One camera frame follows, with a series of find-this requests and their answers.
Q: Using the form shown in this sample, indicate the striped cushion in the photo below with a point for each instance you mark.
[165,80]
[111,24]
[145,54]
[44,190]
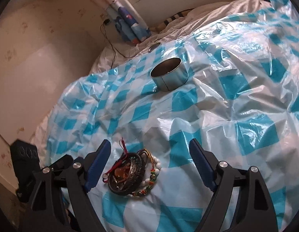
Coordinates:
[167,22]

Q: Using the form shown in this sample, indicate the silver metal tin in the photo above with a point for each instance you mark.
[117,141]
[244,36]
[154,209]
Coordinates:
[169,74]

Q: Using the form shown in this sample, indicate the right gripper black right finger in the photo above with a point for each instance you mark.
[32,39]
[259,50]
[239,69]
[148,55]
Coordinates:
[254,208]

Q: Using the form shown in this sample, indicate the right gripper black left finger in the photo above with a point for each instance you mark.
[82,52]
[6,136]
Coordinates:
[59,200]

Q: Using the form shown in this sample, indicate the blue white checkered plastic sheet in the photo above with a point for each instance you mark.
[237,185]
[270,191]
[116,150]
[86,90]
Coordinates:
[241,102]

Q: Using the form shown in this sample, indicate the dark patterned bangle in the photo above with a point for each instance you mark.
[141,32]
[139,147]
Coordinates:
[126,174]

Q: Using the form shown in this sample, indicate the round tin lid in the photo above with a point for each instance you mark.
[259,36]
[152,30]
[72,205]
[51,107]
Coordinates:
[153,47]

